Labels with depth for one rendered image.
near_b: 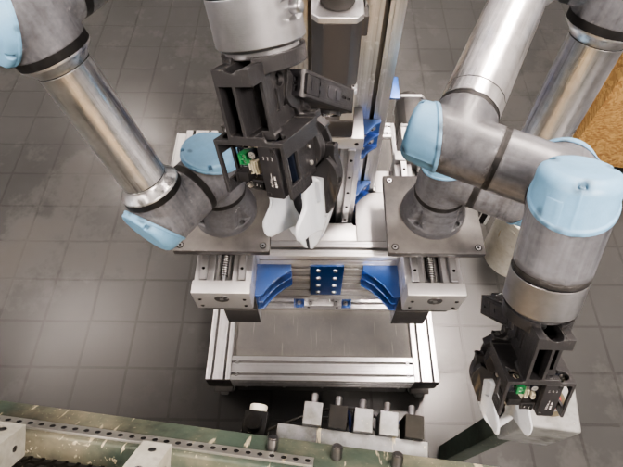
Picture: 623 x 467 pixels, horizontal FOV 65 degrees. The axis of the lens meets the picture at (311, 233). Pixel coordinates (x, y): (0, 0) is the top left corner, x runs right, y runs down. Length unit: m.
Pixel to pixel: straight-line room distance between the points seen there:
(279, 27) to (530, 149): 0.30
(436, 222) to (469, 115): 0.57
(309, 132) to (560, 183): 0.22
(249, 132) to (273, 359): 1.51
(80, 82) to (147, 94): 2.26
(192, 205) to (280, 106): 0.57
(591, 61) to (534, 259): 0.47
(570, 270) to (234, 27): 0.36
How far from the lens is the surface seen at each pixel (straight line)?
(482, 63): 0.64
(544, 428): 1.21
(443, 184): 1.03
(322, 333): 1.92
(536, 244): 0.50
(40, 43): 0.81
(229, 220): 1.12
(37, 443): 1.27
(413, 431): 1.30
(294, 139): 0.41
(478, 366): 0.63
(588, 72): 0.91
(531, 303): 0.53
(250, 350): 1.91
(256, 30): 0.40
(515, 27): 0.70
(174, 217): 0.96
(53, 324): 2.43
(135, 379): 2.21
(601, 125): 2.66
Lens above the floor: 2.02
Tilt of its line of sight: 59 degrees down
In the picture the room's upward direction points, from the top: straight up
